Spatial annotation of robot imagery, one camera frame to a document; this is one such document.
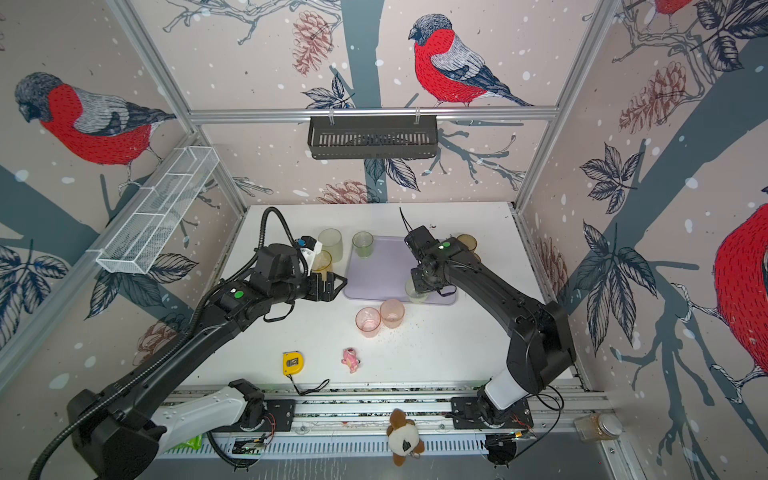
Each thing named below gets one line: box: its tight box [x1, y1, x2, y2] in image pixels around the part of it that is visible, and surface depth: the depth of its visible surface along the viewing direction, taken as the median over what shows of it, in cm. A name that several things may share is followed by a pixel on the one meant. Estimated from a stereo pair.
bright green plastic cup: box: [352, 231, 374, 259], surface depth 106 cm
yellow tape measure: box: [282, 350, 305, 376], surface depth 82 cm
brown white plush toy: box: [386, 408, 425, 467], surface depth 70 cm
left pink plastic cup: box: [355, 306, 381, 339], surface depth 89 cm
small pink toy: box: [342, 347, 361, 374], surface depth 82 cm
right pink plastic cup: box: [380, 298, 405, 329], surface depth 89 cm
